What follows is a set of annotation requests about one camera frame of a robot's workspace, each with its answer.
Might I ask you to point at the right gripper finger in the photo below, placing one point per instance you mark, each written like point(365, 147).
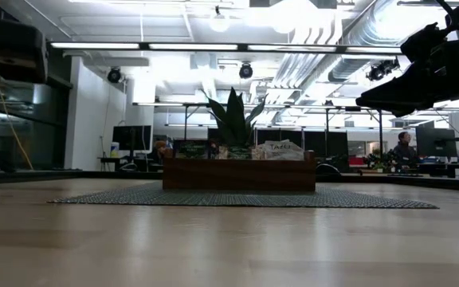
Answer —
point(413, 93)
point(418, 68)

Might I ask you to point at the wooden tea organizer tray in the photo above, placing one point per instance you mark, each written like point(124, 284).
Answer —
point(237, 175)

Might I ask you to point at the black track spotlights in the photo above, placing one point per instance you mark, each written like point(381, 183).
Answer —
point(381, 71)

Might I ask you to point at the black computer monitor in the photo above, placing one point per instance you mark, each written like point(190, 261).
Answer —
point(436, 141)
point(132, 137)

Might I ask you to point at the person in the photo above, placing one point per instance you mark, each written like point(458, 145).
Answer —
point(213, 148)
point(405, 149)
point(159, 148)

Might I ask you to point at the small background plants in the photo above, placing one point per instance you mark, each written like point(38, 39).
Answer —
point(379, 161)

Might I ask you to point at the long ceiling light bar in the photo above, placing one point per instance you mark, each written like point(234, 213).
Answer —
point(104, 45)

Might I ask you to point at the dark glass partition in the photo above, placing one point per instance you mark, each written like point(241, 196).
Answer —
point(38, 139)

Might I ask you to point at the black partition panels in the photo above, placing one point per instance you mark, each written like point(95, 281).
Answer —
point(317, 141)

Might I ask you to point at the black ceiling spotlight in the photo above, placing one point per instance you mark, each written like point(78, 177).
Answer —
point(114, 75)
point(245, 71)

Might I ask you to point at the white wipes canister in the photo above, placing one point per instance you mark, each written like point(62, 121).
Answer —
point(114, 151)

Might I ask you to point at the dark background desk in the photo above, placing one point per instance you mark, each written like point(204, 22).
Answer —
point(110, 159)

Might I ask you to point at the snake plant in white pot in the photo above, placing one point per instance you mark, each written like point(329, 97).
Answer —
point(235, 123)

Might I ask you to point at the grey woven placemat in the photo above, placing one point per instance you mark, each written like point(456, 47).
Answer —
point(134, 198)

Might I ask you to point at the round pendant lamp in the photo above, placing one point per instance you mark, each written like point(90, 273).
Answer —
point(219, 22)

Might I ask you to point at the silver ventilation duct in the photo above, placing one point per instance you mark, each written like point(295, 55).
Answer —
point(357, 24)

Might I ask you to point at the black curved bracket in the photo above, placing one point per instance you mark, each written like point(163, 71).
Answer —
point(128, 167)
point(327, 169)

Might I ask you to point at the black metal rig frame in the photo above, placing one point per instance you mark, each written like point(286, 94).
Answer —
point(94, 174)

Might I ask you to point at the background frame with light strip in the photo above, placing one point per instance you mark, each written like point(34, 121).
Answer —
point(162, 104)

